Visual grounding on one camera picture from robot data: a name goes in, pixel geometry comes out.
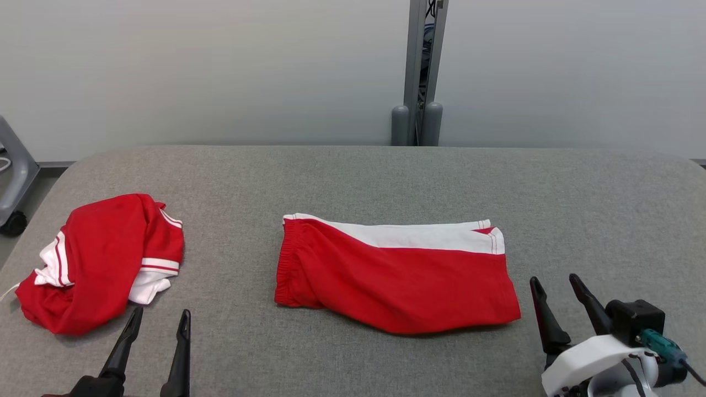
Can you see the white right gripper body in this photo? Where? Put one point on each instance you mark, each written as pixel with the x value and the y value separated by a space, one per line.
pixel 573 369

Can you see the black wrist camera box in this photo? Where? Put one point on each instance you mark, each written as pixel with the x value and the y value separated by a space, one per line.
pixel 99 387
pixel 634 320

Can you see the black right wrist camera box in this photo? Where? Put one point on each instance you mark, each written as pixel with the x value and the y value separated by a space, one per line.
pixel 634 320

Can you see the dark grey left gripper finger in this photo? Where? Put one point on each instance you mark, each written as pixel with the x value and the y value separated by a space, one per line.
pixel 179 369
pixel 124 353

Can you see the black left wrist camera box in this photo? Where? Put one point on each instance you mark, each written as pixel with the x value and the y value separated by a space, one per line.
pixel 99 387

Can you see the grey wheeled stand leg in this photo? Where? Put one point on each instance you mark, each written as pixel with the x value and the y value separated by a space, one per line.
pixel 19 176

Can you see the red shorts with white stripe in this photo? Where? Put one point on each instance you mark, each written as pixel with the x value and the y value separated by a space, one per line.
pixel 397 286

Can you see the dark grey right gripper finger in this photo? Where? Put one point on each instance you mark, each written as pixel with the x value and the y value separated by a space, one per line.
pixel 591 309
pixel 549 325

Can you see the grey metal post with feet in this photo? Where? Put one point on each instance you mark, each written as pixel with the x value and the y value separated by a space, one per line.
pixel 415 71

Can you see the red basketball jersey white trim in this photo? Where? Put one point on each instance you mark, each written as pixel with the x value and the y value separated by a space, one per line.
pixel 105 259

